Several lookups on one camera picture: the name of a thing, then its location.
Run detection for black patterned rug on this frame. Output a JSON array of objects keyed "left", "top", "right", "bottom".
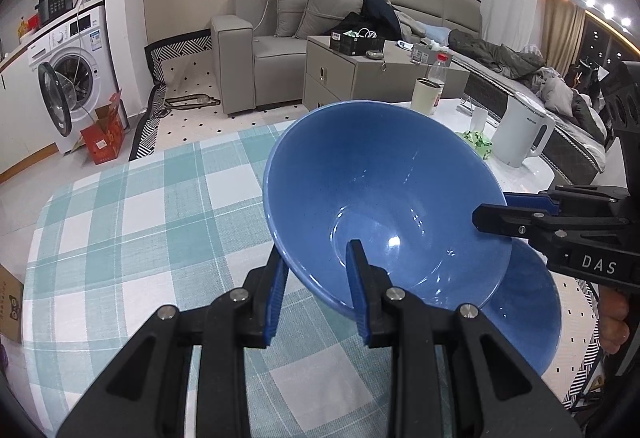
[{"left": 129, "top": 31, "right": 221, "bottom": 162}]

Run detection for cream tumbler cup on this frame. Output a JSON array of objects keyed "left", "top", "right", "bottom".
[{"left": 411, "top": 78, "right": 443, "bottom": 116}]

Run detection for person's right hand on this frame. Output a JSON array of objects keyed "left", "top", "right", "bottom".
[{"left": 600, "top": 291, "right": 632, "bottom": 344}]

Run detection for red cardboard box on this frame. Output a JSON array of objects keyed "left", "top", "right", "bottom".
[{"left": 80, "top": 90, "right": 126, "bottom": 165}]

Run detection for bed with grey bedding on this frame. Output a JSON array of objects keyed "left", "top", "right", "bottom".
[{"left": 447, "top": 28, "right": 618, "bottom": 184}]

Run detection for black pressure cooker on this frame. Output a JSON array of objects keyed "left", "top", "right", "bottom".
[{"left": 37, "top": 0, "right": 78, "bottom": 24}]

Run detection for grey cushion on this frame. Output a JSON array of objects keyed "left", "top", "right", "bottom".
[
  {"left": 295, "top": 0, "right": 366, "bottom": 40},
  {"left": 272, "top": 0, "right": 313, "bottom": 38}
]

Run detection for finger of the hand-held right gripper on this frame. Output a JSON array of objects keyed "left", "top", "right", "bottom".
[
  {"left": 472, "top": 203, "right": 631, "bottom": 239},
  {"left": 502, "top": 185, "right": 628, "bottom": 214}
]

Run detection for white washing machine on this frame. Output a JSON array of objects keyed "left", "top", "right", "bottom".
[{"left": 27, "top": 1, "right": 118, "bottom": 154}]

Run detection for green tissue pack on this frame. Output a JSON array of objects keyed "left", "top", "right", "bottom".
[{"left": 456, "top": 129, "right": 495, "bottom": 160}]

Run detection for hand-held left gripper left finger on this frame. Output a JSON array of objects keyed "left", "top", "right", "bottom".
[{"left": 55, "top": 245, "right": 291, "bottom": 438}]

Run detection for grey side cabinet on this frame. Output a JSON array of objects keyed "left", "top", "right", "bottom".
[{"left": 302, "top": 35, "right": 471, "bottom": 111}]

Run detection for plastic bottle red label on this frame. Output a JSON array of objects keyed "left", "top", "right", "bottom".
[{"left": 430, "top": 52, "right": 452, "bottom": 86}]

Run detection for black box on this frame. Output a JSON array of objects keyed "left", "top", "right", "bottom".
[{"left": 330, "top": 29, "right": 386, "bottom": 56}]

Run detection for white side table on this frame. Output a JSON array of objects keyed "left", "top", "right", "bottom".
[{"left": 390, "top": 97, "right": 558, "bottom": 191}]

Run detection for grey sofa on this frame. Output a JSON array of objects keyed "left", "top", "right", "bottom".
[{"left": 210, "top": 0, "right": 483, "bottom": 116}]

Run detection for white electric kettle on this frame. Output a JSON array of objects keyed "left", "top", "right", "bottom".
[{"left": 492, "top": 93, "right": 556, "bottom": 168}]

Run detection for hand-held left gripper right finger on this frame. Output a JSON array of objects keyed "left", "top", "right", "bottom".
[{"left": 346, "top": 239, "right": 583, "bottom": 438}]

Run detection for brown cardboard box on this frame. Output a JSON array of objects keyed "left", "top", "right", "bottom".
[{"left": 0, "top": 263, "right": 24, "bottom": 344}]

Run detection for teal checked tablecloth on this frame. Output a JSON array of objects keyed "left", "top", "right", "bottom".
[{"left": 22, "top": 121, "right": 608, "bottom": 438}]

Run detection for dark jacket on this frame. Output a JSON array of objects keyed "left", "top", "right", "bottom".
[{"left": 345, "top": 0, "right": 402, "bottom": 42}]

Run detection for white lower cabinets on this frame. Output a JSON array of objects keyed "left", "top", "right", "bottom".
[{"left": 0, "top": 53, "right": 56, "bottom": 184}]

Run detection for beige curtain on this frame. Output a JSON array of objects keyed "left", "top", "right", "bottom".
[{"left": 542, "top": 0, "right": 587, "bottom": 79}]

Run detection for blue bowl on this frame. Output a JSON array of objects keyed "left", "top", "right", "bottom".
[
  {"left": 477, "top": 238, "right": 562, "bottom": 376},
  {"left": 262, "top": 101, "right": 516, "bottom": 321}
]

